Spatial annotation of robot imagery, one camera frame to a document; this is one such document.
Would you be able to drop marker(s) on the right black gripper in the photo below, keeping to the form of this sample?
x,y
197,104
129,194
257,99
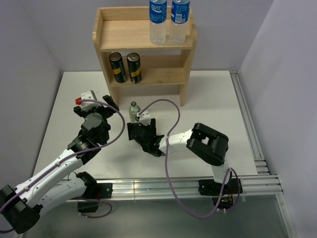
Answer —
x,y
152,127

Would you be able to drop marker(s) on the black can yellow label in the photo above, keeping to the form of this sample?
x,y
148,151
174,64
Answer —
x,y
134,67

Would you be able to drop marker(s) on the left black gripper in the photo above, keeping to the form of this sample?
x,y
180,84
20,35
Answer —
x,y
109,112

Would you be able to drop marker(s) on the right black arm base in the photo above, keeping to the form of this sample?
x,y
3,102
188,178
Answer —
x,y
207,187

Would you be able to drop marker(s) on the wooden two-tier shelf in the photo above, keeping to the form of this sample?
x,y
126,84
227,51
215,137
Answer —
x,y
127,29

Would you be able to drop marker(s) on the aluminium side rail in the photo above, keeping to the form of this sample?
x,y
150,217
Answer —
x,y
260,161

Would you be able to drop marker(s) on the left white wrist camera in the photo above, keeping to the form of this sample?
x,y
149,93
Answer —
x,y
86,101

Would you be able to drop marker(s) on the blue label water bottle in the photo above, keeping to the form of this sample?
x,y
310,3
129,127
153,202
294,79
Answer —
x,y
180,10

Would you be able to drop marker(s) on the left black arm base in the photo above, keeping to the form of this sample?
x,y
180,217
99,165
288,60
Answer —
x,y
91,199

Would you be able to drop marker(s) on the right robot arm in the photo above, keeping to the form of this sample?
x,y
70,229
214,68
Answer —
x,y
208,144

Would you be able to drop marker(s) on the clear glass bottle green cap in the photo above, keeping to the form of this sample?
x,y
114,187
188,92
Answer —
x,y
134,109

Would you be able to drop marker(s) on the aluminium front rail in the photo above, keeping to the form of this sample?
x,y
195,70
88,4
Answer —
x,y
158,188

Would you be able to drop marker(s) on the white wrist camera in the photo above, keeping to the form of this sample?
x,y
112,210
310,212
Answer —
x,y
86,101
144,118

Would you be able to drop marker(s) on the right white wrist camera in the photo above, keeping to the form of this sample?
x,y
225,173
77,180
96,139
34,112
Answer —
x,y
144,118

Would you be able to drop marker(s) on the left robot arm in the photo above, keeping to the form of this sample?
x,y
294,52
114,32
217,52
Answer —
x,y
23,205

